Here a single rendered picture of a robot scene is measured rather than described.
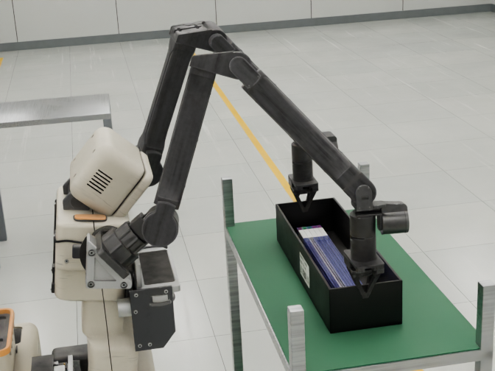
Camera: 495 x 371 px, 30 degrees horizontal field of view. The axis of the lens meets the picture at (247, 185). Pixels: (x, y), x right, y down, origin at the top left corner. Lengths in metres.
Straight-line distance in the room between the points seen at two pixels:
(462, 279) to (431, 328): 2.48
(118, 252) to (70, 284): 0.25
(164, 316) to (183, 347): 1.86
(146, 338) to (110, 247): 0.32
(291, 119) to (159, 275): 0.54
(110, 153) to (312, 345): 0.62
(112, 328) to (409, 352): 0.72
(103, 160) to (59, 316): 2.44
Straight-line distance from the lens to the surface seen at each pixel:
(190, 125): 1.95
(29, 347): 2.49
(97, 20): 11.32
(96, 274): 2.02
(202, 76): 1.93
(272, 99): 1.95
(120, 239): 1.99
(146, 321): 2.20
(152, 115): 2.35
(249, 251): 2.56
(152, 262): 2.32
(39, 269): 5.00
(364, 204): 1.99
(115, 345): 2.26
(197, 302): 4.43
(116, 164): 2.08
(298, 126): 1.96
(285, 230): 2.48
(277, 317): 2.20
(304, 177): 2.54
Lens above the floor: 1.97
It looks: 19 degrees down
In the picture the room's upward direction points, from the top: 3 degrees counter-clockwise
